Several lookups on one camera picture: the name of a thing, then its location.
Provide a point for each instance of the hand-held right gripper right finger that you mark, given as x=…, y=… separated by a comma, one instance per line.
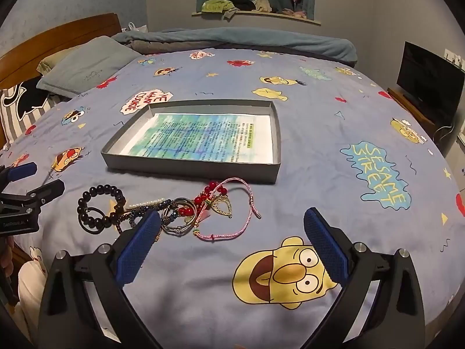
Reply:
x=327, y=247

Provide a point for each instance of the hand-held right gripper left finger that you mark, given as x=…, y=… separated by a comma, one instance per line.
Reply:
x=140, y=247

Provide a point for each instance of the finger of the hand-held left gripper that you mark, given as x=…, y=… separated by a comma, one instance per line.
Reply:
x=47, y=191
x=22, y=171

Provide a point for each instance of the thin silver bangle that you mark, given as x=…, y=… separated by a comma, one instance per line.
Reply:
x=174, y=230

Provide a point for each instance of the grey cardboard box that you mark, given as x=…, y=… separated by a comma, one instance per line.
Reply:
x=189, y=172

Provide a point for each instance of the blue cartoon printed bedsheet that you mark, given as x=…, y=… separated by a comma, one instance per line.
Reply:
x=327, y=196

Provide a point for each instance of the striped black white pillow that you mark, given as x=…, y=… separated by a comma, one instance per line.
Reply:
x=21, y=111

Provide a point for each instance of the yellow-green pillow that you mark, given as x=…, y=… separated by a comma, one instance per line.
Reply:
x=49, y=63

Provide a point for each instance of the grey pillow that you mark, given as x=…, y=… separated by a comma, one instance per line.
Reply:
x=83, y=69

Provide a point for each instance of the green printed paper sheet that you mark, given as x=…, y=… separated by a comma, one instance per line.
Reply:
x=196, y=134

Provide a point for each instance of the wooden headboard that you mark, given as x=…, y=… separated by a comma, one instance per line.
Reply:
x=72, y=31

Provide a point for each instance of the wooden television stand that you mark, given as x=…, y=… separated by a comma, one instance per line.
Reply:
x=410, y=111

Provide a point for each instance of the grey blanket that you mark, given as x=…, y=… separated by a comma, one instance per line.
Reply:
x=152, y=46

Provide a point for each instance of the white plastic bag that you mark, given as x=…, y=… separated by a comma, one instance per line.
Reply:
x=136, y=28

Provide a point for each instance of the black television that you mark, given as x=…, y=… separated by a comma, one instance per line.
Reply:
x=425, y=80

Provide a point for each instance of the teal blanket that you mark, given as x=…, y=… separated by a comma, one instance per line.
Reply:
x=254, y=41

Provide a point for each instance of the pink cloth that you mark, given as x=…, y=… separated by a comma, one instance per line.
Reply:
x=296, y=14

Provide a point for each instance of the window sill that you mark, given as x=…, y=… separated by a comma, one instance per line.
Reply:
x=261, y=15

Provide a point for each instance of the green cloth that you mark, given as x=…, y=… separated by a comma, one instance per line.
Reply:
x=216, y=6

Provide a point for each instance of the beige cloth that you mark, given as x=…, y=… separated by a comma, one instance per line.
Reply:
x=262, y=4

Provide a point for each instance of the black cloth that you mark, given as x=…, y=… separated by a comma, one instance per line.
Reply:
x=241, y=3

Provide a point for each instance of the white wall socket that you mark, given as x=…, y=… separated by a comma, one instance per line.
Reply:
x=454, y=58

